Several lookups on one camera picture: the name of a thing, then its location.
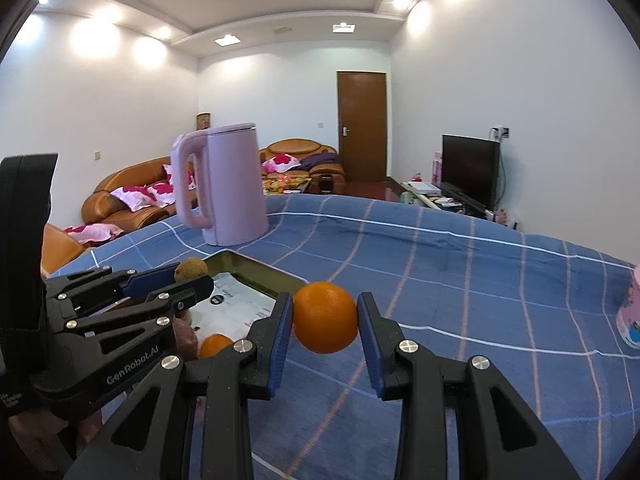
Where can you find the orange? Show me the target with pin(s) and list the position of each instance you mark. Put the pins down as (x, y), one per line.
(215, 346)
(325, 317)

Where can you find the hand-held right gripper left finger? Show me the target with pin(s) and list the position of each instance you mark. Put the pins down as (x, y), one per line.
(280, 340)

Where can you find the brown leather sofa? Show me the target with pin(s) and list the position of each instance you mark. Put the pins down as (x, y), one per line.
(295, 146)
(105, 200)

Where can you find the round ceiling spotlight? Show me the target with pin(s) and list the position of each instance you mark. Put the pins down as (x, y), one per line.
(400, 2)

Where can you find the white printed paper sheet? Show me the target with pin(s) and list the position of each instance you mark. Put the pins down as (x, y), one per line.
(235, 305)

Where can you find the pink cartoon cup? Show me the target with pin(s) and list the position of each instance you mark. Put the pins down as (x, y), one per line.
(631, 310)

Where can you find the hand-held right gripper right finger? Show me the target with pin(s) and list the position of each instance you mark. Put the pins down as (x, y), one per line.
(368, 340)

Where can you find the pink bottle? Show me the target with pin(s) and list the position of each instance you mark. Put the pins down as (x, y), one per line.
(437, 166)

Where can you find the blue checked blanket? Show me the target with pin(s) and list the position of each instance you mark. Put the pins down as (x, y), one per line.
(475, 335)

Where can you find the purple round fruit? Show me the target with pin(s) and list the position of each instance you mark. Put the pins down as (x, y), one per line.
(187, 342)

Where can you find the black television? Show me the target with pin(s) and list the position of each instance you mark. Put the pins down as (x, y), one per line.
(470, 170)

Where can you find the brown kiwi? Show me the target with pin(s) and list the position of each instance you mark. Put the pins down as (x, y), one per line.
(192, 266)

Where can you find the rectangular ceiling light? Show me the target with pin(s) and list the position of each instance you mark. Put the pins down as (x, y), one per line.
(226, 40)
(344, 28)

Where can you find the brown leather armchair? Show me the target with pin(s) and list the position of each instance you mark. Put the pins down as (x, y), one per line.
(57, 250)

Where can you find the person's left hand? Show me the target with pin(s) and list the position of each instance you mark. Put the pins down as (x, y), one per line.
(50, 440)

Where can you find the dark wooden television stand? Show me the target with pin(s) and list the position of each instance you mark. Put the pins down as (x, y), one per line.
(450, 200)

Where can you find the pink electric kettle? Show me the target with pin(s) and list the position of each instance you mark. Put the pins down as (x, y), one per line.
(235, 185)

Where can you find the brown wooden door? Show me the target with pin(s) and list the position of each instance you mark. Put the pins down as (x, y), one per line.
(362, 125)

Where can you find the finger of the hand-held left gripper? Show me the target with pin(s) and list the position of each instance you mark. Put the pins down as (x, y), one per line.
(192, 290)
(150, 282)

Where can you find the white wall socket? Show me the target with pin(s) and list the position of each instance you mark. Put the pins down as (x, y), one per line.
(499, 132)

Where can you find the brown decorative vase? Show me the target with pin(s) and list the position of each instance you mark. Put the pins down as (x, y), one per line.
(203, 121)

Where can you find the purple cloth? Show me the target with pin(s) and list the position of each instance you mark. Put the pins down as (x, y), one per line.
(320, 162)

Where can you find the pink tin box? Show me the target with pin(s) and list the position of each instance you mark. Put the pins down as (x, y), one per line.
(250, 267)

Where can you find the pink floral pillow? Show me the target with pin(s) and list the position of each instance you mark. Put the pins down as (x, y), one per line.
(180, 176)
(95, 232)
(137, 196)
(280, 162)

